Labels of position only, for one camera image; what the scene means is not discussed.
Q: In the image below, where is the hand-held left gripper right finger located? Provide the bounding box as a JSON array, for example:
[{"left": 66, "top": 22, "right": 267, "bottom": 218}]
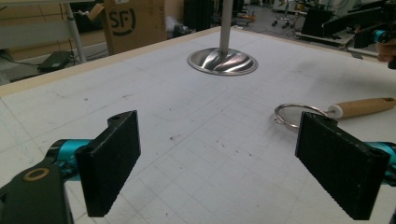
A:
[{"left": 294, "top": 111, "right": 396, "bottom": 221}]

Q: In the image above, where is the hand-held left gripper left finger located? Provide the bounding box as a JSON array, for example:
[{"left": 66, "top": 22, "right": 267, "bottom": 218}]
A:
[{"left": 46, "top": 110, "right": 142, "bottom": 218}]

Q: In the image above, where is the office chair wheeled base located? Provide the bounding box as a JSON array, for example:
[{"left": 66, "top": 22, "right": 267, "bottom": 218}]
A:
[{"left": 271, "top": 8, "right": 296, "bottom": 30}]

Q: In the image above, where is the black flat device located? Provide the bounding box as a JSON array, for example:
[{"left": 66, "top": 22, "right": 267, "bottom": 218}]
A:
[{"left": 36, "top": 50, "right": 75, "bottom": 74}]

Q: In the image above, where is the white metal table leg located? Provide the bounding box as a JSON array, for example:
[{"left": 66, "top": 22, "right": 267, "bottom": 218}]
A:
[{"left": 62, "top": 2, "right": 88, "bottom": 64}]

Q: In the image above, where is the brown cardboard box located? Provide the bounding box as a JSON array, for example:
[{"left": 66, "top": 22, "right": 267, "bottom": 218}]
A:
[{"left": 101, "top": 0, "right": 168, "bottom": 56}]

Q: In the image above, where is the metal stand with round base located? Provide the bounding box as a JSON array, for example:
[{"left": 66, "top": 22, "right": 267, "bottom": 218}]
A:
[{"left": 187, "top": 0, "right": 260, "bottom": 77}]

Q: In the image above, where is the black cabinet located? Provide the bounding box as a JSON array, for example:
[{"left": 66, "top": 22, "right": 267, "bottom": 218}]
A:
[{"left": 183, "top": 0, "right": 216, "bottom": 32}]

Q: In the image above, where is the whisk with wooden handle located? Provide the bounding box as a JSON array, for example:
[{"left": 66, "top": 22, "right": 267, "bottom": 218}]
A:
[{"left": 274, "top": 97, "right": 396, "bottom": 130}]

